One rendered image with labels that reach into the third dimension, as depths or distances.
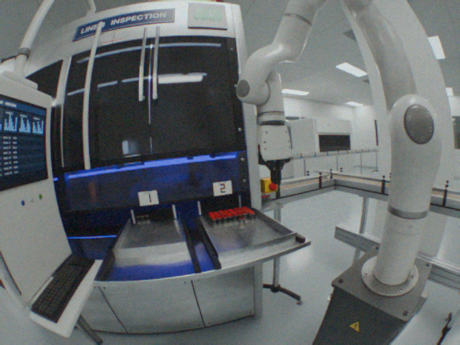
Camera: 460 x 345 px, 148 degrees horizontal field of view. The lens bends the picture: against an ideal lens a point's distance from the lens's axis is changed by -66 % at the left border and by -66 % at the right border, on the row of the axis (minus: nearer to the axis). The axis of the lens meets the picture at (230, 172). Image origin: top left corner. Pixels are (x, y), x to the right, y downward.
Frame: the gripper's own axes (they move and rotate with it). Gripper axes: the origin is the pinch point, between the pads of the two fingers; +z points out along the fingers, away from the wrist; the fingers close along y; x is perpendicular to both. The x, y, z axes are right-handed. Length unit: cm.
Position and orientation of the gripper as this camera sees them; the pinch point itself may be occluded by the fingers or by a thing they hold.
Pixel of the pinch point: (276, 176)
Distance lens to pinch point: 56.8
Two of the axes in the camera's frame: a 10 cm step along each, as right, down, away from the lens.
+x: 3.1, 0.9, -9.5
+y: -9.5, 1.2, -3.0
